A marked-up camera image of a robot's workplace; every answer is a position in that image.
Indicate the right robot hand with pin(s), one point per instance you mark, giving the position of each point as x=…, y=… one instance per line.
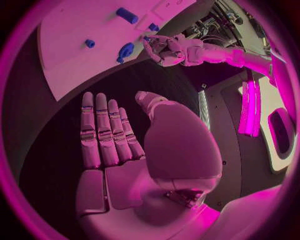
x=126, y=187

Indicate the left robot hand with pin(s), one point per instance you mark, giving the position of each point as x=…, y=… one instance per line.
x=168, y=49

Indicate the silver aluminium frame post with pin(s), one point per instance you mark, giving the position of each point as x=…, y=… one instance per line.
x=204, y=106

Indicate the blue peg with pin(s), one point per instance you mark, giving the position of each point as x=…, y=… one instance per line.
x=89, y=43

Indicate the small blue part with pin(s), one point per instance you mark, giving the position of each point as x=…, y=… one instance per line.
x=146, y=38

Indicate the desk with equipment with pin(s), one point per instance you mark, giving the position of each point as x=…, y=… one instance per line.
x=234, y=24

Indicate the blue short plug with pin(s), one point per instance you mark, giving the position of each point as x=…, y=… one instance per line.
x=154, y=27

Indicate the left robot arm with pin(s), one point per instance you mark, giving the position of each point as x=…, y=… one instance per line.
x=225, y=56

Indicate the white task board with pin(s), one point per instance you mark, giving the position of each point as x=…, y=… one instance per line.
x=89, y=24

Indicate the blue gear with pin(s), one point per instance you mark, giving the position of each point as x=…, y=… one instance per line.
x=126, y=51

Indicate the glowing light bar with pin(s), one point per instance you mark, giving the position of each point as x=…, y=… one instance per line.
x=250, y=108

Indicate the blue long cylinder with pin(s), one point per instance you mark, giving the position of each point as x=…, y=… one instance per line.
x=127, y=15

